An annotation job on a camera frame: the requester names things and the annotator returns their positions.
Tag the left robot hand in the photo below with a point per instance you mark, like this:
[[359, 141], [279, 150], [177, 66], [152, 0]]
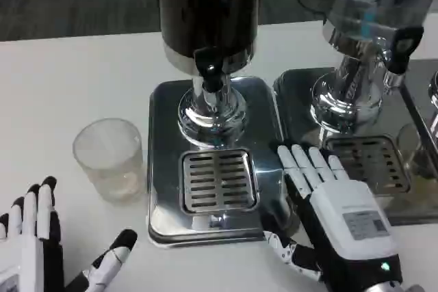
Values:
[[31, 237]]

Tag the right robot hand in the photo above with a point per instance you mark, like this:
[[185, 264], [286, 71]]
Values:
[[345, 213]]

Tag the clear ribbed glass cup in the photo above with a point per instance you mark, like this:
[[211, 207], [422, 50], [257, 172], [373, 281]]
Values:
[[107, 162]]

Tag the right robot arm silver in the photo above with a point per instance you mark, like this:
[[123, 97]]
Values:
[[393, 287]]

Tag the steel drip grid under clear dispenser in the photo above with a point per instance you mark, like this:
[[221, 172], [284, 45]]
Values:
[[369, 165]]

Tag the clear drink dispenser steel base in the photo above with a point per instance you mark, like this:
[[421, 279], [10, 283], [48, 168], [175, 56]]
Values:
[[356, 93]]

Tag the steel drip grid under dark dispenser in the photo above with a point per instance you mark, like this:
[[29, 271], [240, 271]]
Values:
[[219, 182]]

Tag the black tap on clear dispenser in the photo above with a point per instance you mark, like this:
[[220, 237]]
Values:
[[405, 46]]

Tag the black tap on dark dispenser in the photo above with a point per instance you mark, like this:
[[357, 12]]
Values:
[[209, 69]]

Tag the dark drink dispenser steel base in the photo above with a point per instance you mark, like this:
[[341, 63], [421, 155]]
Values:
[[205, 8]]

